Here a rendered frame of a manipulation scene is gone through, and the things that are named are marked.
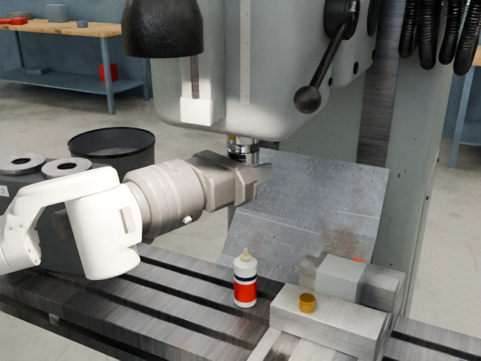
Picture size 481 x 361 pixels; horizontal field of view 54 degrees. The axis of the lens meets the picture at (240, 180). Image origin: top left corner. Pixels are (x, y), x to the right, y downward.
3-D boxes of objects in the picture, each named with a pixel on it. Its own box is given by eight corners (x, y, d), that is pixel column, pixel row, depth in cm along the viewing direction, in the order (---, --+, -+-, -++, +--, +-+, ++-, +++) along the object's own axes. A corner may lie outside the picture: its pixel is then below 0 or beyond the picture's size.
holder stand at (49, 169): (91, 278, 91) (77, 182, 82) (-6, 261, 96) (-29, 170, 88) (122, 245, 101) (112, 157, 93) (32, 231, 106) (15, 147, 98)
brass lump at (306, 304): (311, 315, 65) (312, 304, 64) (295, 310, 66) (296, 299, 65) (316, 306, 66) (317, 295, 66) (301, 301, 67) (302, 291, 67)
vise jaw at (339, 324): (373, 364, 62) (376, 340, 60) (268, 326, 68) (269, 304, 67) (384, 335, 67) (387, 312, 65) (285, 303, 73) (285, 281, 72)
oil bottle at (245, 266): (250, 311, 82) (251, 256, 78) (230, 304, 84) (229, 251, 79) (260, 297, 85) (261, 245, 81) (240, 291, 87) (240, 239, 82)
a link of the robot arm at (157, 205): (167, 163, 57) (77, 190, 50) (189, 248, 59) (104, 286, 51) (124, 167, 65) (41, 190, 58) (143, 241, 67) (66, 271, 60)
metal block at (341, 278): (353, 316, 68) (357, 282, 66) (313, 304, 71) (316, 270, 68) (362, 296, 72) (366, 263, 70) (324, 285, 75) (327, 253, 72)
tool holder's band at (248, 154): (243, 162, 66) (243, 155, 66) (220, 153, 69) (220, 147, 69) (266, 154, 69) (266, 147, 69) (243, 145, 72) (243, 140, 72)
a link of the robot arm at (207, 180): (259, 157, 62) (185, 181, 55) (257, 221, 66) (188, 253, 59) (199, 134, 71) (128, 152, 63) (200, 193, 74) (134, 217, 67)
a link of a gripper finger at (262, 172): (268, 178, 71) (237, 190, 67) (269, 158, 70) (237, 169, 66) (276, 182, 70) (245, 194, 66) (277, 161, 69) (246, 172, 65)
